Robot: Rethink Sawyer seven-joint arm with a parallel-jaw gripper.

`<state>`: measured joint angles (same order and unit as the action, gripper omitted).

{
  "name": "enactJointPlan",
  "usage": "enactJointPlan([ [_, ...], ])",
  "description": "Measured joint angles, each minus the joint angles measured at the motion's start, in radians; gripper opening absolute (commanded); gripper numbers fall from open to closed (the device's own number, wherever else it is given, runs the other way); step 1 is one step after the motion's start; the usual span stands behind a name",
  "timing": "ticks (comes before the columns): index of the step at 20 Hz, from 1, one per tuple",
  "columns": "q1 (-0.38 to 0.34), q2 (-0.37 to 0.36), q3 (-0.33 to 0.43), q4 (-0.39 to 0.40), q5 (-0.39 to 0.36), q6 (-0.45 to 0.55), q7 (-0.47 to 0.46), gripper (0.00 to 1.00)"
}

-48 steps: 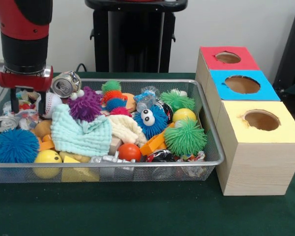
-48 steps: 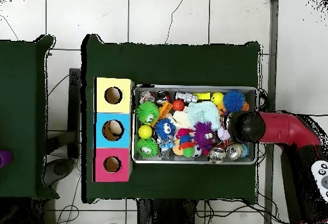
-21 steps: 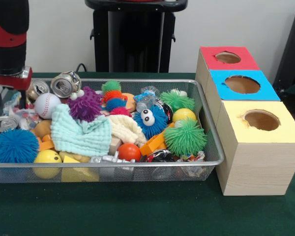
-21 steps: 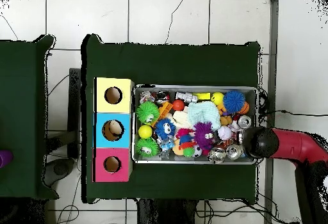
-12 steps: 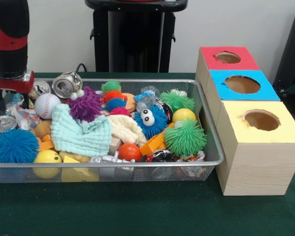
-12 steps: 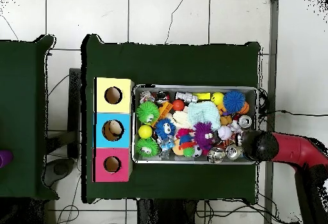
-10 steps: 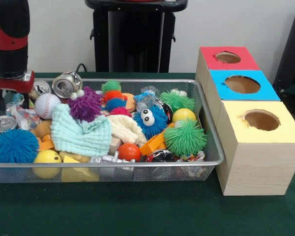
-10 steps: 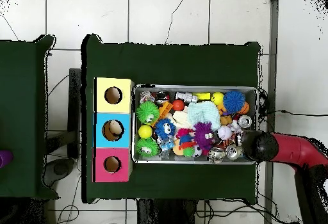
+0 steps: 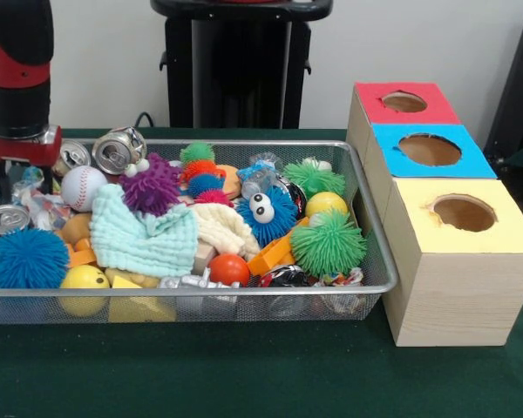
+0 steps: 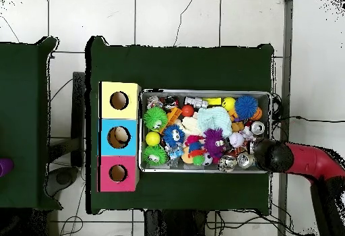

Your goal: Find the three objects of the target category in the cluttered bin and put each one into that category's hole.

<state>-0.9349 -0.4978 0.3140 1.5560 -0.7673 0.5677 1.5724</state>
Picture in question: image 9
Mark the crushed silver can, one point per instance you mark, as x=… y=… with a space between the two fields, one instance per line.
x=117 y=152

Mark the shallow mesh bin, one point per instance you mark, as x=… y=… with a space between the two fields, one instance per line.
x=200 y=305

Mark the blue spiky ball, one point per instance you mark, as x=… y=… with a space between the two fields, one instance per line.
x=26 y=259

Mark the purple spiky toy with eyes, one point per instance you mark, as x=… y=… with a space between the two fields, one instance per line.
x=152 y=187

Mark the polka dot cloth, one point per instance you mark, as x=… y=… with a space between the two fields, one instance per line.
x=48 y=211

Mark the blue spiky toy with eyes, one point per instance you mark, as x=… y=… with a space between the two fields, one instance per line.
x=279 y=217

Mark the mint green cloth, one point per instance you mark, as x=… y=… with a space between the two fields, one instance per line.
x=131 y=244

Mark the cream cloth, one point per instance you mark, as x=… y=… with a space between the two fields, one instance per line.
x=222 y=226

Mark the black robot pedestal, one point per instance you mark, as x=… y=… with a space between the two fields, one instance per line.
x=239 y=65

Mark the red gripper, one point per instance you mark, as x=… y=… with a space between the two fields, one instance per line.
x=22 y=152

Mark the wooden box with three holes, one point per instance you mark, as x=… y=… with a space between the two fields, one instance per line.
x=453 y=296

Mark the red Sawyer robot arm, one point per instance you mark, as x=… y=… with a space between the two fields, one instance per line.
x=13 y=65

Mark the yellow smiley ball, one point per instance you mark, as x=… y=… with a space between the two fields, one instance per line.
x=83 y=278

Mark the white baseball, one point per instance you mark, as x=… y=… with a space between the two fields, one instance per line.
x=83 y=188

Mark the green spiky toy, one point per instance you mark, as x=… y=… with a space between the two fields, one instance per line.
x=329 y=244

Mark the orange ball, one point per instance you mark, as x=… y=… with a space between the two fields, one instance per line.
x=228 y=270

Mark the dark green tablecloth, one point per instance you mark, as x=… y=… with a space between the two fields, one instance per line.
x=244 y=370

